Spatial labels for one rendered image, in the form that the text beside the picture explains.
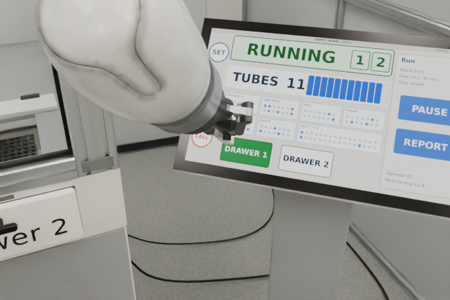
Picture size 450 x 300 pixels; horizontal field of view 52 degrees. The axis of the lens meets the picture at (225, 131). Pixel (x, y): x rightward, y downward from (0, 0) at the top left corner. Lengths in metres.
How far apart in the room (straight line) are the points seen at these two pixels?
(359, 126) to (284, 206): 0.26
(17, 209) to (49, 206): 0.05
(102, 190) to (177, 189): 1.52
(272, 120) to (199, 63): 0.50
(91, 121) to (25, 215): 0.21
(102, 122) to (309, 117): 0.38
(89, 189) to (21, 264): 0.21
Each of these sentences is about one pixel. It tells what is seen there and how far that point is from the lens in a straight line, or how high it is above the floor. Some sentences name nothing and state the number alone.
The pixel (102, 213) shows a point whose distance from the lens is 0.98.
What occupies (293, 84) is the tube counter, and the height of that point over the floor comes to 1.11.
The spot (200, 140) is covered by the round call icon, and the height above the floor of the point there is 1.01.
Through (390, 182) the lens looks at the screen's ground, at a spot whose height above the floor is 0.99.
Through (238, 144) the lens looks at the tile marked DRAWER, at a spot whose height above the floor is 1.01.
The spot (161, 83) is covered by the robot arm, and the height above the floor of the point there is 1.32.
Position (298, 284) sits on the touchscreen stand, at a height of 0.62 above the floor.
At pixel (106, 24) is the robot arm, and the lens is 0.30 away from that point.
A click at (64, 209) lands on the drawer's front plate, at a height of 0.89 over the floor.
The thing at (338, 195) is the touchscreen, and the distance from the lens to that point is 0.82.
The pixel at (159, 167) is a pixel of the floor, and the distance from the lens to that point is 2.63.
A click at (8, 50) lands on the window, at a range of 0.82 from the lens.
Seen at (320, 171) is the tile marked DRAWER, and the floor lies 0.99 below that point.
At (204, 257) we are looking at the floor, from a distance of 2.06.
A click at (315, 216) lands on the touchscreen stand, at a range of 0.99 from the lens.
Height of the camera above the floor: 1.45
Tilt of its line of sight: 29 degrees down
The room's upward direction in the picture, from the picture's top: straight up
